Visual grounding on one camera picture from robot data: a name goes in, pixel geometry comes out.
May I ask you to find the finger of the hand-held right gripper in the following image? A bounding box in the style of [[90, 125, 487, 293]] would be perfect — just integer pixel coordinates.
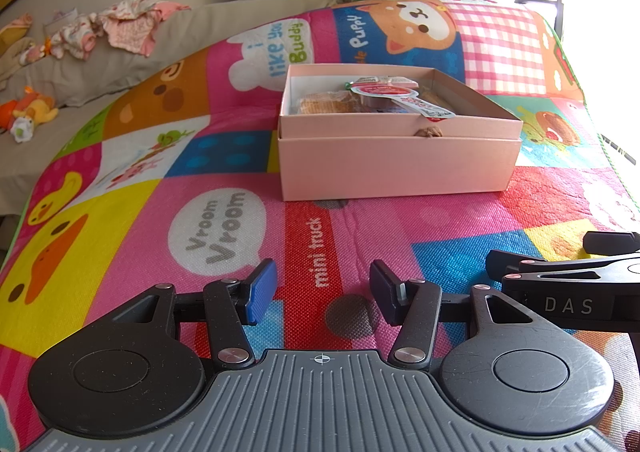
[[486, 249, 640, 278], [584, 231, 640, 255]]

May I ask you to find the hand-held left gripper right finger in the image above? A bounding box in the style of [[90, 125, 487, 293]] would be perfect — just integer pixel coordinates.
[[369, 259, 551, 372]]

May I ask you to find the yellow plush toy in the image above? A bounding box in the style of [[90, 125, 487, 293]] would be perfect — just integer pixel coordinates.
[[0, 86, 59, 144]]

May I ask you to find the pink candy packet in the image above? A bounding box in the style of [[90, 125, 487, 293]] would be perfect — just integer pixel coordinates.
[[394, 96, 457, 124]]

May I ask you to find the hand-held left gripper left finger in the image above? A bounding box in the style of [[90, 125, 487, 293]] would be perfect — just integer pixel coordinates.
[[101, 258, 279, 371]]

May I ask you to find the jelly cup with red lid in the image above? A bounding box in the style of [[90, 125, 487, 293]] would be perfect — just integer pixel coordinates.
[[349, 81, 422, 109]]

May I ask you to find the colourful cartoon play mat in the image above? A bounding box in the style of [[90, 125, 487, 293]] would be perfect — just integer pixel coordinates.
[[0, 0, 640, 452]]

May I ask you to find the pile of pink baby clothes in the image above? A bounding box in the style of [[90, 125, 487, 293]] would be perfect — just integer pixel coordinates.
[[16, 0, 192, 65]]

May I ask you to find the pink cardboard box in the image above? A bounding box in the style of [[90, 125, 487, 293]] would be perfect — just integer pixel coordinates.
[[276, 63, 525, 202]]

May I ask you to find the orange printed bread packet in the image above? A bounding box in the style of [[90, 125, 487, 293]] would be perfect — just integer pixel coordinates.
[[298, 90, 362, 116]]

